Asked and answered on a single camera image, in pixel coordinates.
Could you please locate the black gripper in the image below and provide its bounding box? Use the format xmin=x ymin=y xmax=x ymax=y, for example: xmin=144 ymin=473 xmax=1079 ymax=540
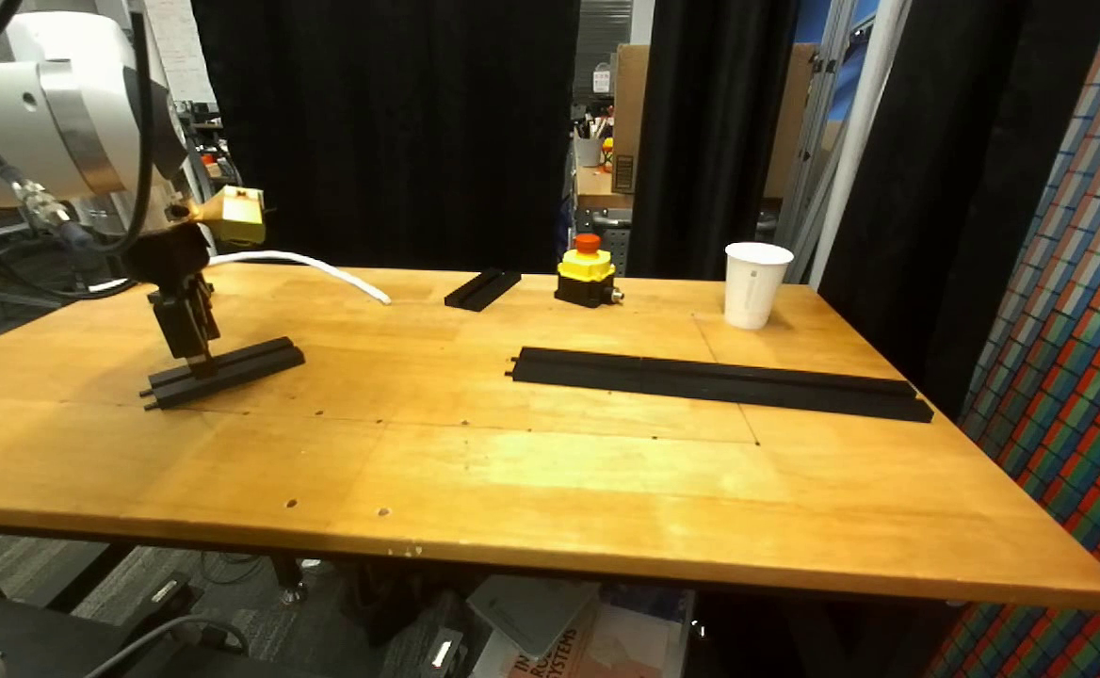
xmin=116 ymin=217 xmax=224 ymax=369

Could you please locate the long black grooved track piece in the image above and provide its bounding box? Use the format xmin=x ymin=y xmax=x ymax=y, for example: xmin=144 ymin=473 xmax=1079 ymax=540
xmin=135 ymin=335 xmax=308 ymax=414

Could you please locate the wide black curtain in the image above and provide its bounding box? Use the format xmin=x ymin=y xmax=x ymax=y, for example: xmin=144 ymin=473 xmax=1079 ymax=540
xmin=188 ymin=0 xmax=585 ymax=274

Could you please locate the short black grooved track piece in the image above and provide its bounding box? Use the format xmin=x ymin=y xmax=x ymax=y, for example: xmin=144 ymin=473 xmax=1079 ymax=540
xmin=440 ymin=265 xmax=524 ymax=316

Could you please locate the yellow emergency stop button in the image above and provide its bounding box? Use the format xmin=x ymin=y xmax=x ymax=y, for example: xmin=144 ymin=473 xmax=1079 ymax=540
xmin=553 ymin=228 xmax=622 ymax=311

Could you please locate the narrow black curtain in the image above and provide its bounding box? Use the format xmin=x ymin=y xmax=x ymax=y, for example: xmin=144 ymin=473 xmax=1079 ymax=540
xmin=624 ymin=0 xmax=807 ymax=284

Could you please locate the white paper cup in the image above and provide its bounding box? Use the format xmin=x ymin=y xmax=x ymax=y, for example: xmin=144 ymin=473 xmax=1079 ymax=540
xmin=720 ymin=236 xmax=799 ymax=335

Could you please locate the black curtain beside patterned backdrop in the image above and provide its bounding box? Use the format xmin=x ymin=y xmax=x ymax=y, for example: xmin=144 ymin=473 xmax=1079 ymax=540
xmin=816 ymin=0 xmax=1100 ymax=421

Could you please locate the multicolour patterned backdrop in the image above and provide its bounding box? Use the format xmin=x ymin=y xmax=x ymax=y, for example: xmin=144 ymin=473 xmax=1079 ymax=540
xmin=923 ymin=0 xmax=1100 ymax=678

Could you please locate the wrist mounted camera box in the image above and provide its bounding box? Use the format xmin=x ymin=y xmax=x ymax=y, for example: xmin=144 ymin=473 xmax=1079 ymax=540
xmin=188 ymin=179 xmax=270 ymax=251

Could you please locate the white flexible hose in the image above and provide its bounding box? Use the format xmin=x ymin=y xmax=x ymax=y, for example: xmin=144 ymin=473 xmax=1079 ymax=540
xmin=86 ymin=247 xmax=395 ymax=310

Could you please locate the white frame post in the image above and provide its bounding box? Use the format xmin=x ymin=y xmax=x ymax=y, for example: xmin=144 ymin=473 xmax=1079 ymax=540
xmin=802 ymin=0 xmax=916 ymax=294

